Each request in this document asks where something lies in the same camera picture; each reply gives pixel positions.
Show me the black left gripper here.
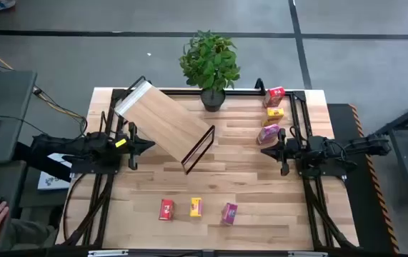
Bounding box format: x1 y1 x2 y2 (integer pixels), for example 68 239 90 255
112 122 156 171

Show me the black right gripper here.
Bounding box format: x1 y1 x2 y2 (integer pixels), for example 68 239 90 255
260 127 312 176

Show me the purple cereal box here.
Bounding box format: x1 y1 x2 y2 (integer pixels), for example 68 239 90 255
257 123 282 146
221 202 239 226

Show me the yellow cereal box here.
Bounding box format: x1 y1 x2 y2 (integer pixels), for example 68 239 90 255
189 197 204 218
261 106 285 128

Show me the red cereal box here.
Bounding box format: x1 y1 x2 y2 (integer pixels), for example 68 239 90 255
158 198 175 221
262 86 286 109

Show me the white printed booklet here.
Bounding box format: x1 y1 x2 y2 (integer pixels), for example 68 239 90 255
37 152 74 191

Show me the black mat with hazard stripe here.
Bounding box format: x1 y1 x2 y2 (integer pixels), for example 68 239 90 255
327 103 401 254

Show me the green potted plant black pot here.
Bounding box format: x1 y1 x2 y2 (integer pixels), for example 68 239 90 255
179 29 242 113

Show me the grey metal stand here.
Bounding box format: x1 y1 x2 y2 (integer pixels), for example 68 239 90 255
367 93 408 208

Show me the grey desk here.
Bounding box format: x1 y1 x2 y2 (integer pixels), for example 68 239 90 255
0 160 28 253
0 70 38 166

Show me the person's leg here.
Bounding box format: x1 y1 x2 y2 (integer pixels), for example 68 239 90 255
0 217 57 251

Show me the black metal rig frame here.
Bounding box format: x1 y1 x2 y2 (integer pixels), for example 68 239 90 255
55 77 360 251

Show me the silver aluminium bracket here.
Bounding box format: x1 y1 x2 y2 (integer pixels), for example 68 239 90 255
87 249 129 257
287 251 329 257

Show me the black cable bundle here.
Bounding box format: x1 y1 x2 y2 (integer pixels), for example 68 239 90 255
31 85 89 142

